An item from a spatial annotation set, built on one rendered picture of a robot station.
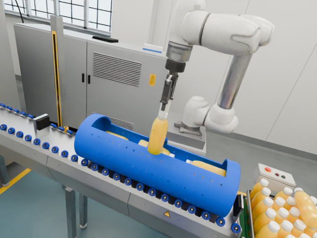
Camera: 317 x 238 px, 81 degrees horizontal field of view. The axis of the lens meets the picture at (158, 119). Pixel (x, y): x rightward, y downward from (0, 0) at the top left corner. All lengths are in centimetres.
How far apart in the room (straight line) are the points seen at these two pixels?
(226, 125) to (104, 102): 184
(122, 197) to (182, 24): 94
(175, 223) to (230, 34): 94
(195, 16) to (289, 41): 314
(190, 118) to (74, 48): 190
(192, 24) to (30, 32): 272
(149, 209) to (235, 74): 93
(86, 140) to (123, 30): 263
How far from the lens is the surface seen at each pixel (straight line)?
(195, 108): 139
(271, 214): 110
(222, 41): 64
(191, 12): 68
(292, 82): 390
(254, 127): 403
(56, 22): 163
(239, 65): 123
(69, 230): 193
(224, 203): 98
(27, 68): 338
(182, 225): 116
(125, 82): 252
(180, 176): 94
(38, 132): 153
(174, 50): 69
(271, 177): 136
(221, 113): 133
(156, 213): 116
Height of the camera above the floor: 178
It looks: 27 degrees down
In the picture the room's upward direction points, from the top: 12 degrees clockwise
